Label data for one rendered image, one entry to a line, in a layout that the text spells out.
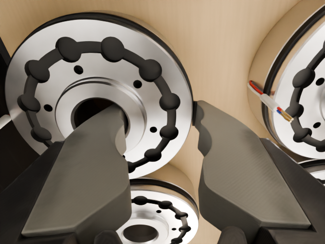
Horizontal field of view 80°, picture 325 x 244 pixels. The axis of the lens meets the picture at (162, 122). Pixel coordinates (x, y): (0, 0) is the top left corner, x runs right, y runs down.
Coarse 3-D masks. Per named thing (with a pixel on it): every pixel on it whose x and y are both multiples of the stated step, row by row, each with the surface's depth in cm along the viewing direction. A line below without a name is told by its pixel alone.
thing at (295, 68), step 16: (320, 32) 9; (304, 48) 9; (320, 48) 9; (288, 64) 10; (304, 64) 10; (320, 64) 10; (288, 80) 10; (304, 80) 11; (320, 80) 10; (272, 96) 11; (288, 96) 11; (304, 96) 11; (320, 96) 11; (272, 112) 11; (288, 112) 12; (304, 112) 11; (272, 128) 12; (288, 128) 12; (304, 128) 12; (320, 128) 12; (288, 144) 12; (304, 144) 12; (320, 144) 13
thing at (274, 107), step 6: (252, 84) 12; (252, 90) 12; (258, 90) 11; (264, 96) 11; (264, 102) 11; (270, 102) 10; (270, 108) 10; (276, 108) 10; (282, 114) 9; (288, 114) 9; (288, 120) 9
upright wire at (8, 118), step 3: (9, 114) 11; (3, 117) 11; (6, 117) 11; (9, 117) 11; (0, 120) 10; (3, 120) 11; (6, 120) 11; (9, 120) 11; (0, 123) 10; (3, 123) 11; (6, 123) 11; (0, 126) 10
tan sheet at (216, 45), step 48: (0, 0) 11; (48, 0) 11; (96, 0) 11; (144, 0) 11; (192, 0) 11; (240, 0) 11; (288, 0) 11; (192, 48) 12; (240, 48) 12; (240, 96) 14; (192, 144) 16; (192, 240) 24
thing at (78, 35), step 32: (64, 32) 9; (96, 32) 9; (128, 32) 9; (32, 64) 10; (64, 64) 9; (96, 64) 9; (128, 64) 9; (160, 64) 9; (32, 96) 10; (160, 96) 10; (32, 128) 11; (160, 128) 11; (128, 160) 13; (160, 160) 13
